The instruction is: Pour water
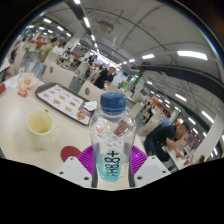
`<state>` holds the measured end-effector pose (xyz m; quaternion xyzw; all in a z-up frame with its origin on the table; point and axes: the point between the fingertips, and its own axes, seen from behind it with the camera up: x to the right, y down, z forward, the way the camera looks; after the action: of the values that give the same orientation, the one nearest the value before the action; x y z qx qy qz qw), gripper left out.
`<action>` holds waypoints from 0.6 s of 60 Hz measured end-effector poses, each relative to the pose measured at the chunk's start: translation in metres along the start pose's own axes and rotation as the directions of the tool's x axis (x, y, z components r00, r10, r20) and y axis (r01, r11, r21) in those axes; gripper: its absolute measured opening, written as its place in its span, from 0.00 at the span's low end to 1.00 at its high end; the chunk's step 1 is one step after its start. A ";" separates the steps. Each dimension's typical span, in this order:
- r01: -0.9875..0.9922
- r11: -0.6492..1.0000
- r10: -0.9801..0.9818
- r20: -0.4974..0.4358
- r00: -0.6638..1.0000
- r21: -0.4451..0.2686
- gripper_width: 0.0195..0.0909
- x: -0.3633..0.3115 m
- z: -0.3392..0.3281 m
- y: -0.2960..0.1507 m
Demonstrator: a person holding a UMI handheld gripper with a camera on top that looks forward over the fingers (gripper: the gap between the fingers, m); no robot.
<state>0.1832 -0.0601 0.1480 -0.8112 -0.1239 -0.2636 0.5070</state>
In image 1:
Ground beige chair back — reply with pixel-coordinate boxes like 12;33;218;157
41;62;77;89
78;80;107;103

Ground person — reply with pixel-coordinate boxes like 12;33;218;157
38;36;59;63
92;66;117;91
143;121;192;165

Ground dark brown food tray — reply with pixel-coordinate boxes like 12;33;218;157
34;82;97;127

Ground crumpled white napkin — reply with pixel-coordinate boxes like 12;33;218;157
82;100;99;112

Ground clear plastic food bag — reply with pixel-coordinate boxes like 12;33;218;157
16;72;41;98

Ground ceiling air conditioner unit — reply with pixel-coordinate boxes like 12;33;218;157
96;20;115;35

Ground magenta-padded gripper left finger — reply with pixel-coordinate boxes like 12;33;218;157
55;144;98;189

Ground flat round red coaster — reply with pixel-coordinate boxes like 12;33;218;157
60;145;83;163

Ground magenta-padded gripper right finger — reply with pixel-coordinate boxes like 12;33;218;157
128;145;172;188

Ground clear blue-capped drink bottle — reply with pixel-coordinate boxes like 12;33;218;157
88;92;138;184

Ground ceiling strip lights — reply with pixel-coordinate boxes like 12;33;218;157
24;0;216;125

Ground printed paper tray liner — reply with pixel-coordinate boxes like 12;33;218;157
37;84;92;123

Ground pale yellow paper cup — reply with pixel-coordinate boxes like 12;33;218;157
25;109;55;151

